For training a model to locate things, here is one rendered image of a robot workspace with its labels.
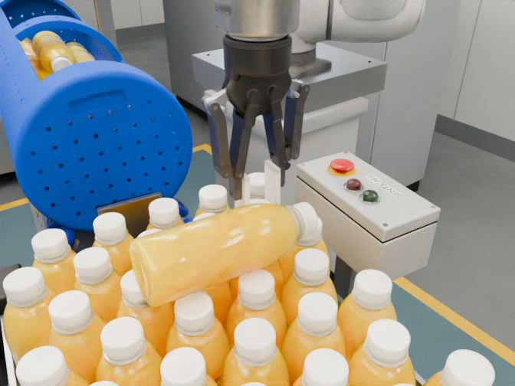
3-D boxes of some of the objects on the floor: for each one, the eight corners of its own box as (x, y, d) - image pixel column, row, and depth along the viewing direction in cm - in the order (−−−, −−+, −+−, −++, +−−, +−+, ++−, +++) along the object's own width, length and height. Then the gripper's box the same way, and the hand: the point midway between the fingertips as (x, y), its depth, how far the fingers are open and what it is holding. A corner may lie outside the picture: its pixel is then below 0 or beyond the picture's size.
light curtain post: (140, 214, 257) (79, -182, 168) (144, 220, 252) (82, -184, 163) (129, 217, 254) (60, -183, 165) (132, 223, 250) (63, -185, 161)
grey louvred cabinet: (223, 90, 426) (216, -98, 350) (421, 190, 279) (482, -98, 203) (169, 103, 399) (149, -98, 323) (357, 220, 251) (400, -98, 175)
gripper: (302, 17, 57) (294, 186, 70) (171, 34, 50) (188, 217, 63) (341, 31, 52) (324, 210, 64) (199, 50, 45) (212, 248, 57)
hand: (257, 192), depth 62 cm, fingers closed on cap, 4 cm apart
